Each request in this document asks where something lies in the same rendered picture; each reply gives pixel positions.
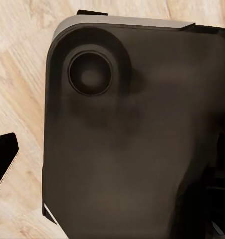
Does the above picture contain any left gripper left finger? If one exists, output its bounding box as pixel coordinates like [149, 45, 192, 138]
[0, 132, 19, 181]

